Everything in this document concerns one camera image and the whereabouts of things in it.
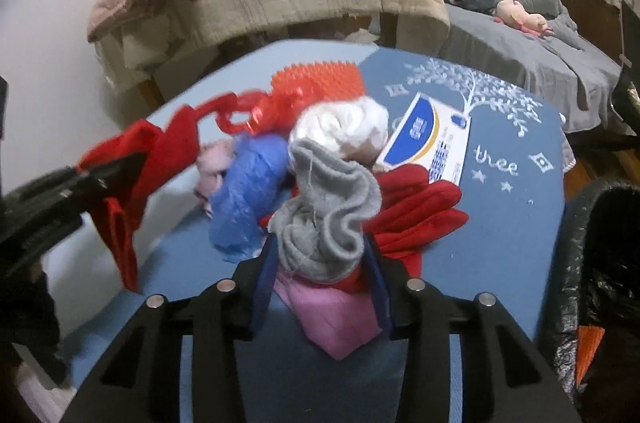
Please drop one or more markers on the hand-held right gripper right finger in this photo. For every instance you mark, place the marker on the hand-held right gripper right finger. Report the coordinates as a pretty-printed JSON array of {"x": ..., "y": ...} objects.
[{"x": 380, "y": 298}]

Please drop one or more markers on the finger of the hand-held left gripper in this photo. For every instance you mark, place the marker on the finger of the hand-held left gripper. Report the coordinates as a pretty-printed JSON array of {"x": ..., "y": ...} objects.
[{"x": 120, "y": 168}]

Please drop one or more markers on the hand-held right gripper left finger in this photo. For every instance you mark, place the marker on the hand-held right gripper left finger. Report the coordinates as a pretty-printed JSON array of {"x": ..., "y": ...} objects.
[{"x": 261, "y": 303}]

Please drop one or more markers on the red cloth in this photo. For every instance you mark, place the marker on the red cloth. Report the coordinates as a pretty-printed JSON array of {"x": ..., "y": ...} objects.
[{"x": 165, "y": 138}]

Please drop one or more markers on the grey sock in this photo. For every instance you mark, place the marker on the grey sock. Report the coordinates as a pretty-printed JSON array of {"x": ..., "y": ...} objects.
[{"x": 325, "y": 203}]

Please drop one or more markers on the white and blue box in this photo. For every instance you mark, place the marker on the white and blue box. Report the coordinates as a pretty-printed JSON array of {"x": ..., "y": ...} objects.
[{"x": 425, "y": 138}]

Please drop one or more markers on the orange foam net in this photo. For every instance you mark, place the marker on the orange foam net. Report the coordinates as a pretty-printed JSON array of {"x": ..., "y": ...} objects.
[{"x": 320, "y": 80}]

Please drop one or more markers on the black trash bin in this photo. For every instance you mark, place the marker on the black trash bin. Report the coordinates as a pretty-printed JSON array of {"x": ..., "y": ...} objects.
[{"x": 610, "y": 253}]

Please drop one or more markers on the pink crumpled cloth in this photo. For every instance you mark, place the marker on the pink crumpled cloth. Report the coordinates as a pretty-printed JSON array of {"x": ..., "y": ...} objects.
[{"x": 212, "y": 168}]

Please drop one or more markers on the red glove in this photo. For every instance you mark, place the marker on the red glove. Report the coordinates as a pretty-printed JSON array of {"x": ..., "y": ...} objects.
[{"x": 420, "y": 213}]

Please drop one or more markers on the cream folded cloth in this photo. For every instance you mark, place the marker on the cream folded cloth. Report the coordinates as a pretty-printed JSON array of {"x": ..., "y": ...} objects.
[{"x": 140, "y": 48}]

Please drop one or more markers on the blue printed tablecloth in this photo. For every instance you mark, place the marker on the blue printed tablecloth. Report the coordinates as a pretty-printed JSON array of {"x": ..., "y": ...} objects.
[{"x": 505, "y": 243}]

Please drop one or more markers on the orange paper piece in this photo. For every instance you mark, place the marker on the orange paper piece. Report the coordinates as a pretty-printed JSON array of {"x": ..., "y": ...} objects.
[{"x": 590, "y": 353}]

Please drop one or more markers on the white lace cloth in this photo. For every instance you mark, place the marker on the white lace cloth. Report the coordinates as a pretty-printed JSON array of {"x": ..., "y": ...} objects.
[{"x": 567, "y": 148}]

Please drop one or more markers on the bed with grey sheet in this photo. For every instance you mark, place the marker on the bed with grey sheet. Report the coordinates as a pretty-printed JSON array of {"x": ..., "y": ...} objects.
[{"x": 505, "y": 53}]

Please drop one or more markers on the pink plush toy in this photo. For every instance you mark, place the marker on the pink plush toy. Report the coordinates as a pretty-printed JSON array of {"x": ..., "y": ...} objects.
[{"x": 520, "y": 15}]

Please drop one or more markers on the black chair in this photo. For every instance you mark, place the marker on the black chair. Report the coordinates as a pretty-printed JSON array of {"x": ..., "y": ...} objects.
[{"x": 627, "y": 93}]

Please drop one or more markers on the wooden headboard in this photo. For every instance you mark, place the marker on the wooden headboard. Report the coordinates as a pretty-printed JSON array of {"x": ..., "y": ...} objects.
[{"x": 595, "y": 15}]

